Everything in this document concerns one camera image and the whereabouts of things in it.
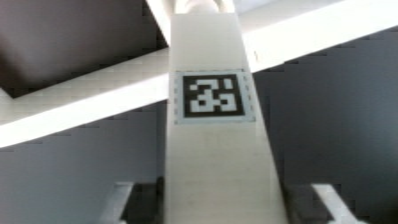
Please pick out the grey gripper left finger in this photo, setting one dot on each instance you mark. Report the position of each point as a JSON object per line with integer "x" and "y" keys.
{"x": 131, "y": 204}

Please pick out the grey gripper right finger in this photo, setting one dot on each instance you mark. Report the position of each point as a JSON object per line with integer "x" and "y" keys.
{"x": 317, "y": 206}

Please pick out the white desk leg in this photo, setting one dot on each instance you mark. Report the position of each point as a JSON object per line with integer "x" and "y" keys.
{"x": 223, "y": 189}

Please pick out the white front fence bar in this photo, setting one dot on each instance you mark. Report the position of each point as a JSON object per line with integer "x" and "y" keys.
{"x": 90, "y": 96}

